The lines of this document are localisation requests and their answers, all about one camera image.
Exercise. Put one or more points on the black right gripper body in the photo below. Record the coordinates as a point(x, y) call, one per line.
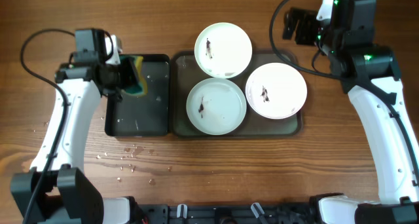
point(308, 27)

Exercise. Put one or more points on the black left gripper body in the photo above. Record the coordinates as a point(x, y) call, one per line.
point(122, 75)

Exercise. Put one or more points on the green yellow sponge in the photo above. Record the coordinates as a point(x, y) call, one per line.
point(131, 81)

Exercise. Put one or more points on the white plate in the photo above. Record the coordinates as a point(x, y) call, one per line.
point(223, 50)
point(216, 106)
point(276, 91)

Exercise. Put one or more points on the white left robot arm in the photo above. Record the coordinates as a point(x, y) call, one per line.
point(55, 189)

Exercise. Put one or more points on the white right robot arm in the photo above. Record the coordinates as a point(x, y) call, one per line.
point(343, 30)

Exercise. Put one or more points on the black water tray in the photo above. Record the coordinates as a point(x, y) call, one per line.
point(143, 115)

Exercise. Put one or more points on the dark grey serving tray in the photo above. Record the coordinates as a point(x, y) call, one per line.
point(185, 74)

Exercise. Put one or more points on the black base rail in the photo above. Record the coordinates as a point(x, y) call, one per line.
point(292, 213)

